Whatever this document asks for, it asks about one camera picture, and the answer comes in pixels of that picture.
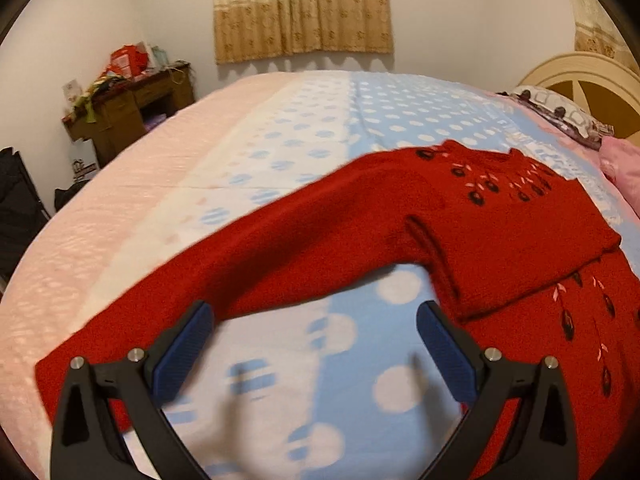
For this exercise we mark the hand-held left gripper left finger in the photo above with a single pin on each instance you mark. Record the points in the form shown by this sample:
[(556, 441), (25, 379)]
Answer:
[(182, 350)]

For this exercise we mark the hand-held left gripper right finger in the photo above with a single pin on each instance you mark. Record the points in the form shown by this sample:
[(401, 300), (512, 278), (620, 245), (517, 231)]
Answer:
[(447, 350)]

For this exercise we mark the red knitted sweater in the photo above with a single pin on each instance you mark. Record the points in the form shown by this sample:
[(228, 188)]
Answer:
[(350, 220)]

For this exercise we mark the white printed carton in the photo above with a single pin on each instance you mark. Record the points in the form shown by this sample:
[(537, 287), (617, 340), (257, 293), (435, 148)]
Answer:
[(84, 160)]

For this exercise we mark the black bag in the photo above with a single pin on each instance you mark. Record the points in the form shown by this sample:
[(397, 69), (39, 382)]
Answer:
[(15, 210)]

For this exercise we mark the polka dot bed sheet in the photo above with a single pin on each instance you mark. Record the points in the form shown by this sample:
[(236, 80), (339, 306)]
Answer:
[(375, 110)]

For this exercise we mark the brown wooden desk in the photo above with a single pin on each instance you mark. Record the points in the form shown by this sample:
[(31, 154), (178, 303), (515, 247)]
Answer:
[(125, 105)]

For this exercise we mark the pink pillow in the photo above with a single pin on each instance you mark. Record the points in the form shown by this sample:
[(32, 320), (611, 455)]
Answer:
[(622, 165)]

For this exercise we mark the dark patterned pillow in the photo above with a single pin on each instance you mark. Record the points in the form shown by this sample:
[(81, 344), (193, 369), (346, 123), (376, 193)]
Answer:
[(565, 112)]

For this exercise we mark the colourful cloth pile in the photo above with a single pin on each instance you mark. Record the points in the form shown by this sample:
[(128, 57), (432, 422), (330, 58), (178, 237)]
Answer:
[(97, 92)]

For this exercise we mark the white card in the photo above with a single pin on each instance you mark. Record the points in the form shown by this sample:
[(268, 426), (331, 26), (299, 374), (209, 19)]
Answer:
[(71, 91)]

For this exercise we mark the red gift box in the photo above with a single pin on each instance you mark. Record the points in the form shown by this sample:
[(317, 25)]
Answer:
[(127, 62)]

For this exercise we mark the cream round headboard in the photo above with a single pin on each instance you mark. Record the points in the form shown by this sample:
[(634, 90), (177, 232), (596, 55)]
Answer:
[(575, 72)]

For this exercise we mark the beige patterned curtain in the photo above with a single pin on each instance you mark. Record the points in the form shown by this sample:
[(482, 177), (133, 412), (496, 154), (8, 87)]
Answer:
[(595, 25), (300, 5)]

